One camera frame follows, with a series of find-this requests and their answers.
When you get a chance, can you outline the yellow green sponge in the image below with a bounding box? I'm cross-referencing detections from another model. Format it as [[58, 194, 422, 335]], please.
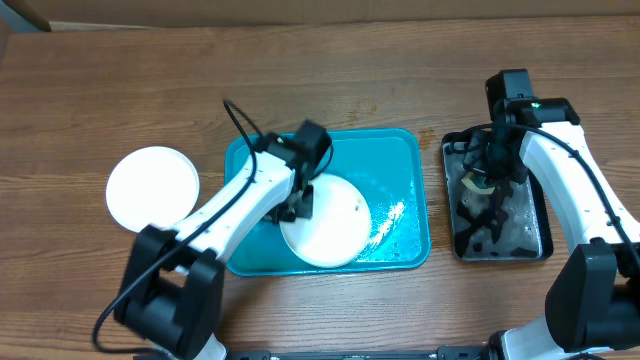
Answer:
[[461, 172, 495, 195]]

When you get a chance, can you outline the white plate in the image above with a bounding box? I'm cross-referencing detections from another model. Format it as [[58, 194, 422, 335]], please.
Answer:
[[105, 146, 200, 232], [280, 174, 372, 268]]

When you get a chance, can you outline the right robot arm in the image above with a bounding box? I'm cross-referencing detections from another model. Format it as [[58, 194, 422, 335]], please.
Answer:
[[461, 69, 639, 359]]

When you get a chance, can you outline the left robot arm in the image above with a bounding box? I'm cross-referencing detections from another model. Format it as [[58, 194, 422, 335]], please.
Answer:
[[108, 120, 333, 359]]

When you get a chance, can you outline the black rectangular water tray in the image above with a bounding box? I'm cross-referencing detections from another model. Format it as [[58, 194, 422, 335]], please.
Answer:
[[441, 133, 553, 262]]

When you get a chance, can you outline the teal plastic tray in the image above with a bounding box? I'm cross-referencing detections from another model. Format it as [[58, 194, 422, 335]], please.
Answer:
[[227, 128, 432, 277]]

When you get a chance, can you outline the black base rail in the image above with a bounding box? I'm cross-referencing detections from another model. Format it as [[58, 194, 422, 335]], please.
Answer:
[[133, 342, 506, 360]]

